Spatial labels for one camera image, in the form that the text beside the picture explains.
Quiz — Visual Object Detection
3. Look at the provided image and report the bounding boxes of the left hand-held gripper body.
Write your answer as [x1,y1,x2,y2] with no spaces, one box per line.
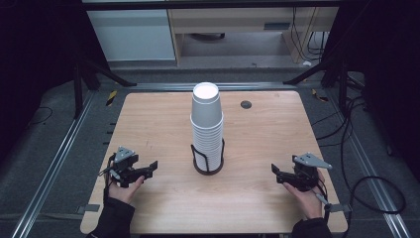
[107,146,147,188]

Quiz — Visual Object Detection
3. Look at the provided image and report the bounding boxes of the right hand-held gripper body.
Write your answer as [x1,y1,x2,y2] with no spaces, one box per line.
[286,152,334,192]

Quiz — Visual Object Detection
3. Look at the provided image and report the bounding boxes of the black wire cup holder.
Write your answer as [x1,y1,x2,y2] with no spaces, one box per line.
[190,138,226,177]

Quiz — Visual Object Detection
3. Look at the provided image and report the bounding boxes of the person's left hand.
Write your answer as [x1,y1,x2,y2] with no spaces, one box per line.
[108,175,146,204]

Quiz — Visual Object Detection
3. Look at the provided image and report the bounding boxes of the person's right hand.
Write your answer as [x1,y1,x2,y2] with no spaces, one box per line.
[282,170,327,220]

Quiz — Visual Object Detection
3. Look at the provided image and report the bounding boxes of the yellow black tape strip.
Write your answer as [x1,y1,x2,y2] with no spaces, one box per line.
[311,88,330,103]
[105,89,119,107]

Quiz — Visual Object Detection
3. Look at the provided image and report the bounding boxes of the black metal stand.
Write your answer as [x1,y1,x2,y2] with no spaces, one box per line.
[72,59,138,120]
[282,59,351,114]

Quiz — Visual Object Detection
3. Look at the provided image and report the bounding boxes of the white cabinet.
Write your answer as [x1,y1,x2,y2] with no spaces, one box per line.
[86,9,177,62]

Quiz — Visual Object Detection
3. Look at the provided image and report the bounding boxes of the light wooden desk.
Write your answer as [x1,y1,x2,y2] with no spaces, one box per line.
[166,7,340,64]

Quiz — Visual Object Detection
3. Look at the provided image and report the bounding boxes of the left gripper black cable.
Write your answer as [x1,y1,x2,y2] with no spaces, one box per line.
[98,155,117,202]

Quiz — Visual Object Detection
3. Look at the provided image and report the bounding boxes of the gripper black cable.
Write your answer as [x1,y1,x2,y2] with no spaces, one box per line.
[313,175,334,221]
[98,155,117,202]

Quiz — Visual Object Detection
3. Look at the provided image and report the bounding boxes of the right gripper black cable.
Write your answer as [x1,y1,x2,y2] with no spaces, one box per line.
[313,175,334,221]

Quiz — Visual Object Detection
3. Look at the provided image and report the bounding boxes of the grey table bracket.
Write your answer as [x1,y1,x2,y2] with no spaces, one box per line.
[330,203,353,213]
[76,203,101,214]

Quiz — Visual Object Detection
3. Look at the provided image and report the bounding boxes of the bundle of black floor cables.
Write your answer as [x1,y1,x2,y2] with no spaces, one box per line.
[311,95,368,149]

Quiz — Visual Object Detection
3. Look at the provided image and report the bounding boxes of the aluminium floor rail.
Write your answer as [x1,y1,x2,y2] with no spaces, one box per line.
[329,98,412,238]
[10,90,97,238]
[127,81,297,92]

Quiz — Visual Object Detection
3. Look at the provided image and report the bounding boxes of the thin black floor cable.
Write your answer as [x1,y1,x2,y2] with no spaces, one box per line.
[25,106,54,129]

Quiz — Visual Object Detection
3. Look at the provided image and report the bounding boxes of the looped black floor cable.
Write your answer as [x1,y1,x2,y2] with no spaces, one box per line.
[341,98,407,215]

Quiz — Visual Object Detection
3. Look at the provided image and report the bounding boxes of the hanging black desk cables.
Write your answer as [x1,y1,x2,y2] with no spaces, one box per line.
[291,7,330,62]

